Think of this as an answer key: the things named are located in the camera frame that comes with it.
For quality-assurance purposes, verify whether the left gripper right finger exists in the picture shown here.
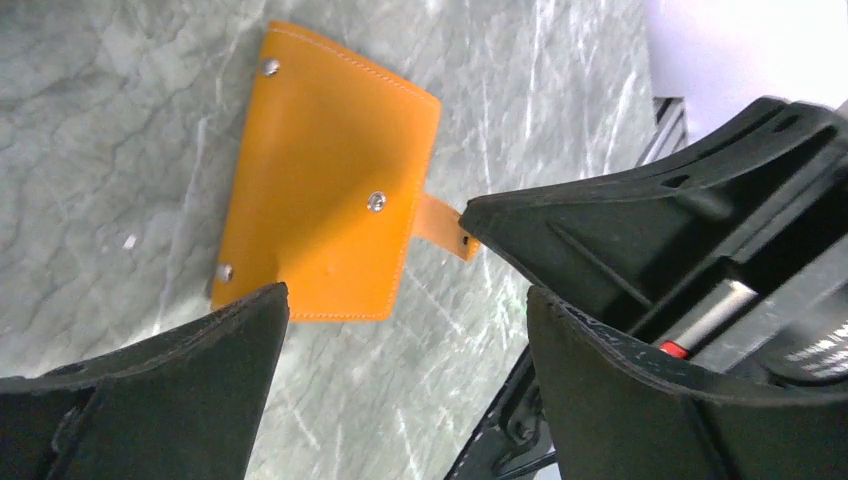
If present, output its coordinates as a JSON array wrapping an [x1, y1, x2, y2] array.
[[527, 286, 847, 479]]

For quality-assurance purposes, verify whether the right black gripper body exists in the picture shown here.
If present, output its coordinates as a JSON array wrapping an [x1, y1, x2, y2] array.
[[622, 99, 848, 389]]

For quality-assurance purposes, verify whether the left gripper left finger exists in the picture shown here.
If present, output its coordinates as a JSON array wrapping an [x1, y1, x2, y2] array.
[[1, 283, 289, 479]]

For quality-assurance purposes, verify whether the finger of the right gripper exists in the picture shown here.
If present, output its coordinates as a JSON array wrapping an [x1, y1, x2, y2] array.
[[460, 99, 815, 331]]

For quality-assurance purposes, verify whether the orange leather card holder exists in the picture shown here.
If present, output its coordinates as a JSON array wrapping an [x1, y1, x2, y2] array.
[[210, 21, 479, 322]]

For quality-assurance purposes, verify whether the aluminium frame rail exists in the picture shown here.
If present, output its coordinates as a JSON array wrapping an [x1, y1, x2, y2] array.
[[635, 97, 688, 167]]

